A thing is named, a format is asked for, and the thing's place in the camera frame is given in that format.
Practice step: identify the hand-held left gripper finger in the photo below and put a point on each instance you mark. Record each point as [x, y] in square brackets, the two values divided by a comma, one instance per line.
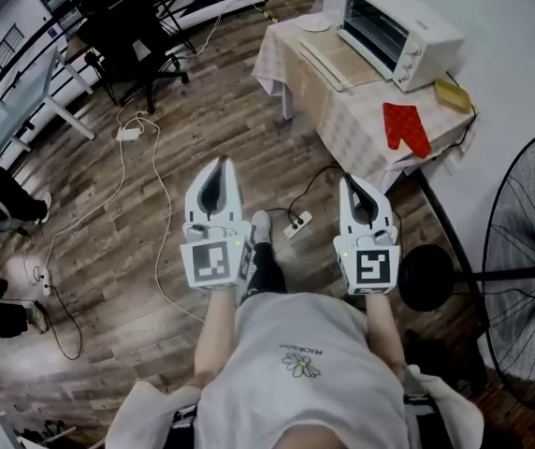
[198, 190]
[235, 194]

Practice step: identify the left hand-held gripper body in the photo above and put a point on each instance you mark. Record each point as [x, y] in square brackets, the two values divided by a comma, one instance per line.
[209, 262]

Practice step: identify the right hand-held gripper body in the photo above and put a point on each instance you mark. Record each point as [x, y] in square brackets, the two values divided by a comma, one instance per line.
[372, 265]

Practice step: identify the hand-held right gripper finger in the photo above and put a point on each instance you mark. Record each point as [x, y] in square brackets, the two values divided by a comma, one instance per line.
[346, 204]
[380, 206]

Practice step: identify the glass toaster oven door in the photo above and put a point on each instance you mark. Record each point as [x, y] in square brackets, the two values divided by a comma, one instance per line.
[337, 59]

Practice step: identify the person's right forearm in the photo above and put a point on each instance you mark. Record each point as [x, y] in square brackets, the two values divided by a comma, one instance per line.
[386, 335]

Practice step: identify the person's left forearm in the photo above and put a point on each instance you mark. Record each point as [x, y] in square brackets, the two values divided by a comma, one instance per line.
[216, 335]

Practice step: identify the red oven mitt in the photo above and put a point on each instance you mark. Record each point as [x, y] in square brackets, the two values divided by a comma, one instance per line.
[405, 126]

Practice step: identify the white toaster oven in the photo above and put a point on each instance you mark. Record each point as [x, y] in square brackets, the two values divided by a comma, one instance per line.
[417, 31]

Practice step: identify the person's white shoe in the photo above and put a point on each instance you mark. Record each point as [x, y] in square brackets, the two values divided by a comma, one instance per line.
[261, 226]

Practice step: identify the white power strip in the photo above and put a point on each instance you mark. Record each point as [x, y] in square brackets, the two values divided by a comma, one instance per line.
[298, 225]
[47, 282]

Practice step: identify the person's black trouser leg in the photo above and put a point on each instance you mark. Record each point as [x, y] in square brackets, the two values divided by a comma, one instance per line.
[267, 269]

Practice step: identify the table with checkered tablecloth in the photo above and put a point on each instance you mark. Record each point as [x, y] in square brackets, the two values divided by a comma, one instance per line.
[342, 120]

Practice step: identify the white power adapter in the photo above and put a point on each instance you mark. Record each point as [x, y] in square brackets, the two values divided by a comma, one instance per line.
[128, 134]

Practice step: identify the person's white shirt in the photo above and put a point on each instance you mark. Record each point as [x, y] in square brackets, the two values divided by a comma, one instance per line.
[305, 372]

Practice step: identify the black floor fan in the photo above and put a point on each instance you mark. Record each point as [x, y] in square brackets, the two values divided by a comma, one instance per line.
[524, 274]

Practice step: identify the black office chair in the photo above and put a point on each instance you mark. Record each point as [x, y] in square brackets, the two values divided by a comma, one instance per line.
[122, 40]

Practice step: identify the white plate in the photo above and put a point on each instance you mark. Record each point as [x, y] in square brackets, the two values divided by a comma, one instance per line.
[313, 23]

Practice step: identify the white glass-top desk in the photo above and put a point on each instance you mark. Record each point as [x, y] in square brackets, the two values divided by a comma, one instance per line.
[29, 91]

